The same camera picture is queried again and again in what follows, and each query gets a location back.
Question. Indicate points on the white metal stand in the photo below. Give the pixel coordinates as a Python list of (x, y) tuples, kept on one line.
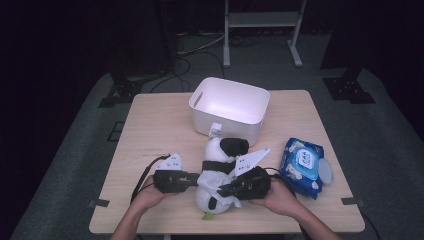
[(263, 20)]

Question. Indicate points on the person's left hand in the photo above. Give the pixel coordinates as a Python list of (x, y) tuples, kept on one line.
[(150, 196)]

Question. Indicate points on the person's right hand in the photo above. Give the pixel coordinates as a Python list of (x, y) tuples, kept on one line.
[(276, 200)]

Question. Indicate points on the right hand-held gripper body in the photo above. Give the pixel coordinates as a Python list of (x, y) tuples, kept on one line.
[(251, 183)]

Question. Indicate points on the white plastic storage bin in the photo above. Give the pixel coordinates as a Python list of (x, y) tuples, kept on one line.
[(230, 110)]

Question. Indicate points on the black tape square outline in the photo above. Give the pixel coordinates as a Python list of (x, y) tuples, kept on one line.
[(110, 131)]

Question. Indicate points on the white wet wipe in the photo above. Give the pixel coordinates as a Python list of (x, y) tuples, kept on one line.
[(213, 180)]

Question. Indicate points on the blue wet wipes pack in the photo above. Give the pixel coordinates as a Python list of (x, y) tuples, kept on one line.
[(300, 166)]

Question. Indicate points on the grey tape strip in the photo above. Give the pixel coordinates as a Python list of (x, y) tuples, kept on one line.
[(352, 201), (99, 202)]

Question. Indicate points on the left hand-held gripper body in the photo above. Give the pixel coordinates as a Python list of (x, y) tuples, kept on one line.
[(170, 180)]

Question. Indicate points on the black stand base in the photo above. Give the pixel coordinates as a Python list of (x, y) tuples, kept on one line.
[(121, 91), (348, 88)]

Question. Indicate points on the panda plush toy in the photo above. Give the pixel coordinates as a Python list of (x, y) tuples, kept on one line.
[(216, 153)]

